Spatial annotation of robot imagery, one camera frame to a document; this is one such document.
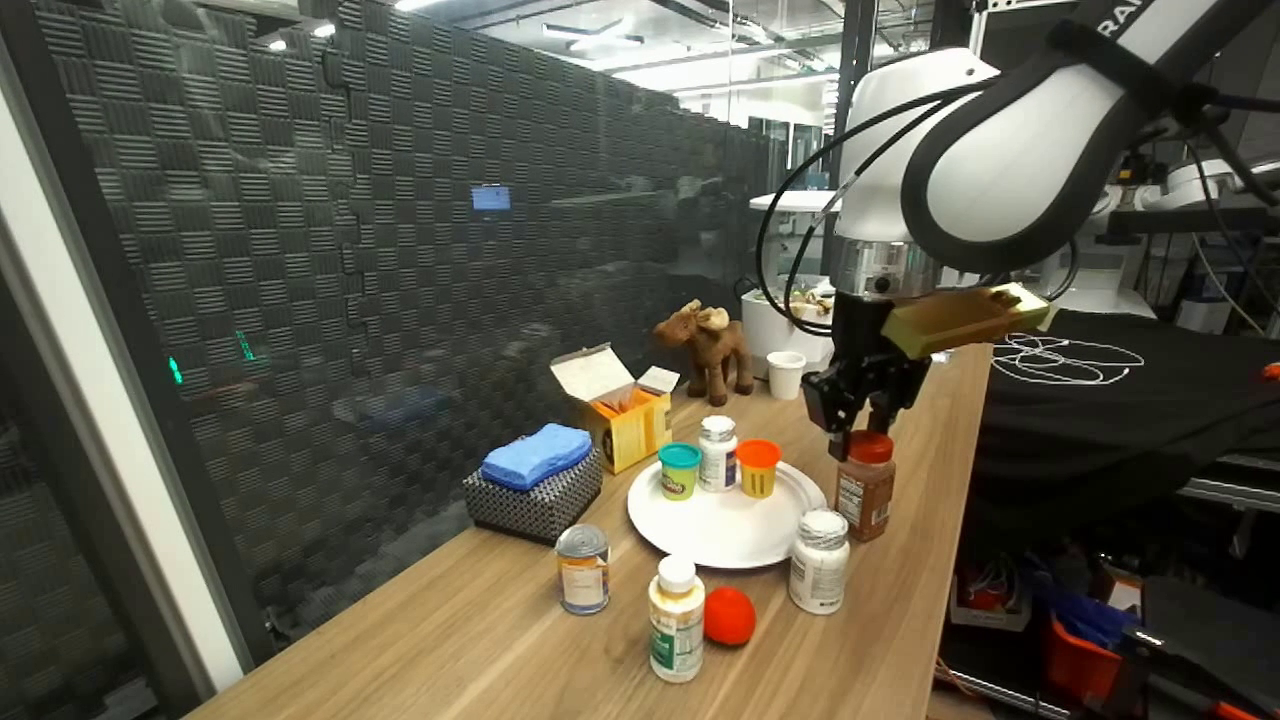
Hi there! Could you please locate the cream bottle white cap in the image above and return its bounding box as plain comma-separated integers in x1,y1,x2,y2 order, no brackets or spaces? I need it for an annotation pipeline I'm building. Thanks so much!
646,558,703,685

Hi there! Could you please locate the white pill bottle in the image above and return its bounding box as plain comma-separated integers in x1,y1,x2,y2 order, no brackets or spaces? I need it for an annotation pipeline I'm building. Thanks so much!
789,509,846,617

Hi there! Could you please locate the white paper plate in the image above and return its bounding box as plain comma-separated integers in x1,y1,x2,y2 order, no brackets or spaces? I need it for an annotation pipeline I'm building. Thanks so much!
626,464,825,574

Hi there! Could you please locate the small tub teal lid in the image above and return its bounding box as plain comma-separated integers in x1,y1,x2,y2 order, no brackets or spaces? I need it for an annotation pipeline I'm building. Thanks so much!
661,440,703,500

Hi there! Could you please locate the yellow cardboard box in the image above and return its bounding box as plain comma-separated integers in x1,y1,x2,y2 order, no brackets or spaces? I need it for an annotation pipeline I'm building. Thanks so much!
547,343,670,473

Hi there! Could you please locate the white grey appliance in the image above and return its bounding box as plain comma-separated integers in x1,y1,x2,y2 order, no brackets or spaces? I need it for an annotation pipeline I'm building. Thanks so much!
738,289,830,372

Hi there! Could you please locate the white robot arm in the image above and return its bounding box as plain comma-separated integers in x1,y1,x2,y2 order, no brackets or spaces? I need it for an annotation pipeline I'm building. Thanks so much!
803,0,1267,455

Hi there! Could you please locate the white bottle blue label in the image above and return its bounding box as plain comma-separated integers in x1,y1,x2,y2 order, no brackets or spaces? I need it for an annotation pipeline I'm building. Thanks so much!
698,418,736,489

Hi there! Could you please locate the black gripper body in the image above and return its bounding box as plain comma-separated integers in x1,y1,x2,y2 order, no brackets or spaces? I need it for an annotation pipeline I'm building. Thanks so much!
799,297,928,421

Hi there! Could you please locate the spice jar orange lid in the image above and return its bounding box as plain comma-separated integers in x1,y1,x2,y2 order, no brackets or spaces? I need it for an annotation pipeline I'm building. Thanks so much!
835,432,895,546

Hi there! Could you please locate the white cable coil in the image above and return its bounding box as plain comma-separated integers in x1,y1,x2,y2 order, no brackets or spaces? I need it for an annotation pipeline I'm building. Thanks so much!
991,328,1151,392

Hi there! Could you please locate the red ball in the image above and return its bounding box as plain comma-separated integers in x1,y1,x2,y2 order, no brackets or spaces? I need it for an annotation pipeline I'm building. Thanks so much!
703,590,757,648

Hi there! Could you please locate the small tub orange lid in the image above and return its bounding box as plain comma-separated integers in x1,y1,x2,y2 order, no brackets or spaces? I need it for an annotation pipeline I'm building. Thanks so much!
736,440,779,500

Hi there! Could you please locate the brown plush moose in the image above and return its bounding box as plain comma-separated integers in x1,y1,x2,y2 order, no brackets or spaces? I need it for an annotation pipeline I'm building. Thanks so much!
650,301,751,409

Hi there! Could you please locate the white paper cup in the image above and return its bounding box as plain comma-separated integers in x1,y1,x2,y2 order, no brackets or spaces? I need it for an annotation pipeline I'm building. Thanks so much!
769,347,803,399

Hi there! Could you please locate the small clear jar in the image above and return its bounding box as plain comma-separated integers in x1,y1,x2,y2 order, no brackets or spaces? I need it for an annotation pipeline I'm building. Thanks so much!
555,525,607,617

